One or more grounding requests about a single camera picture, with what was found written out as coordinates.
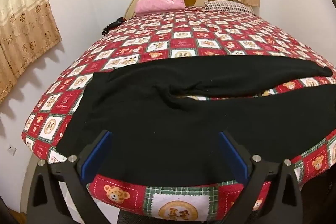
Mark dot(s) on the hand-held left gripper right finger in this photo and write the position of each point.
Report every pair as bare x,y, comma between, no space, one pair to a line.
233,158

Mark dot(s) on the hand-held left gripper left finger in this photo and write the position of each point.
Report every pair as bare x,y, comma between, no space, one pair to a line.
97,158

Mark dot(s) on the black pants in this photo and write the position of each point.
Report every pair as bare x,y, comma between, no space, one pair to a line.
170,134

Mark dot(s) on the red checked bear-print bedsheet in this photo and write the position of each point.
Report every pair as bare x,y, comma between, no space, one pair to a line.
183,43

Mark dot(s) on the dark cloth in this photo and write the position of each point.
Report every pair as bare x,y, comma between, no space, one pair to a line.
113,25

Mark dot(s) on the striped pillow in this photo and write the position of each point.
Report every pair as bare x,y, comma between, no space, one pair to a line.
228,5

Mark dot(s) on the pink folded blanket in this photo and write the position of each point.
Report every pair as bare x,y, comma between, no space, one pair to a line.
160,2

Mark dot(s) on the white wall socket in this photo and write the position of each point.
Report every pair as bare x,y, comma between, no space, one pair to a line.
11,149

